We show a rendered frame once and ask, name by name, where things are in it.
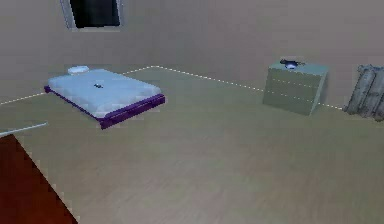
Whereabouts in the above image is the dark window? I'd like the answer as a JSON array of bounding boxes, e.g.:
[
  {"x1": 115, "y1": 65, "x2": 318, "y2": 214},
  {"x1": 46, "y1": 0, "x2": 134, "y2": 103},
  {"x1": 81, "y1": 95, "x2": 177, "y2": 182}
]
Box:
[{"x1": 59, "y1": 0, "x2": 125, "y2": 32}]

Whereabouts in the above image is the purple bed with pale mattress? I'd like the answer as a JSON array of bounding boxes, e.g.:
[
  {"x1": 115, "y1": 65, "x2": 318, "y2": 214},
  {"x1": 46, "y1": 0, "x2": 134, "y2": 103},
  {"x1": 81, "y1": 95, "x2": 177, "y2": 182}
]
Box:
[{"x1": 43, "y1": 68, "x2": 167, "y2": 131}]

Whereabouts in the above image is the dark and white small object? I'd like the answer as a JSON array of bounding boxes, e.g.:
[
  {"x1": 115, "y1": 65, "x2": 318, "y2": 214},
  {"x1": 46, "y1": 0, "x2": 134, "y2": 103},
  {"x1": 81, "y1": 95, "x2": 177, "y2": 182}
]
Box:
[{"x1": 279, "y1": 58, "x2": 306, "y2": 70}]

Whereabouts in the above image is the pale green chest of drawers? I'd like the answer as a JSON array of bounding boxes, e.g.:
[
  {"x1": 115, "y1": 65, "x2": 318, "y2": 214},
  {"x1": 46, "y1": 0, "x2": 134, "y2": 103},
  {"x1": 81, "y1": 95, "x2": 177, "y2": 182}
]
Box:
[{"x1": 262, "y1": 61, "x2": 330, "y2": 117}]

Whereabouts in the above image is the white pillow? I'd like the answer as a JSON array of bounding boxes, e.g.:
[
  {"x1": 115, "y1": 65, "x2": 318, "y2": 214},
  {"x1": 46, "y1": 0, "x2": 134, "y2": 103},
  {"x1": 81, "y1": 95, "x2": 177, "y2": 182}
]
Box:
[{"x1": 67, "y1": 65, "x2": 91, "y2": 75}]

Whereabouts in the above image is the grey ribbed radiator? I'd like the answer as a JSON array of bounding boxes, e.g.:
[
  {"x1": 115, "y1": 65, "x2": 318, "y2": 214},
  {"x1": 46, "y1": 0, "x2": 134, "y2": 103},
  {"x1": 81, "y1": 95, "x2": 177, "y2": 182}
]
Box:
[{"x1": 343, "y1": 64, "x2": 384, "y2": 123}]

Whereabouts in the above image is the red-brown door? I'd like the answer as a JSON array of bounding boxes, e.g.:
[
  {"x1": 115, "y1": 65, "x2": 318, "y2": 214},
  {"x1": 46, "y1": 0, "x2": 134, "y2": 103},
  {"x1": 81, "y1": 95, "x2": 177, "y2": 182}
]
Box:
[{"x1": 0, "y1": 133, "x2": 80, "y2": 224}]

